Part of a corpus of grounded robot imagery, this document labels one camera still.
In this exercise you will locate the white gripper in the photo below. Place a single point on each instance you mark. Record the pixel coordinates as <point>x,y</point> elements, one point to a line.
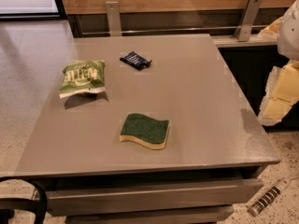
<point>290,36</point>

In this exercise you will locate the green and yellow sponge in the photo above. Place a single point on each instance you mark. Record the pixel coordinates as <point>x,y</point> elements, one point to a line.
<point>145,131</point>

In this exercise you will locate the grey table drawer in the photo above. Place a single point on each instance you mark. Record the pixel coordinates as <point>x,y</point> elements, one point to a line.
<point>151,197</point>

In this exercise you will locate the dark blue wrapper packet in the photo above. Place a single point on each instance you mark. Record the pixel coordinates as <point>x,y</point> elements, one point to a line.
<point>135,60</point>

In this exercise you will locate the white power strip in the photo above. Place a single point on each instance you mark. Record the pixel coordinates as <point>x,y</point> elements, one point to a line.
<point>269,197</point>

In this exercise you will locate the green snack bag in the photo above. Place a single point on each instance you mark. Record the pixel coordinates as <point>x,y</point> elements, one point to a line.
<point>83,76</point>

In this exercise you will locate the black chair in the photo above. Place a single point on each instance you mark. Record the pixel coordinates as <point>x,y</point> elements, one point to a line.
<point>9,205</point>

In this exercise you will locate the right metal bracket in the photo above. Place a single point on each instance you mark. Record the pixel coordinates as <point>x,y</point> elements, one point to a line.
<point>243,30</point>

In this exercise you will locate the metal bracket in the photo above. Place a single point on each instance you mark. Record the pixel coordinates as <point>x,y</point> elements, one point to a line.
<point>243,30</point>
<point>113,18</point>

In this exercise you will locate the metal rail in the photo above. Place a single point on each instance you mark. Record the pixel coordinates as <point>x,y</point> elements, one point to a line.
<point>214,31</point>

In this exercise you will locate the left metal bracket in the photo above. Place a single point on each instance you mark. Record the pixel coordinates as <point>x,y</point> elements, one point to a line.
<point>113,18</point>

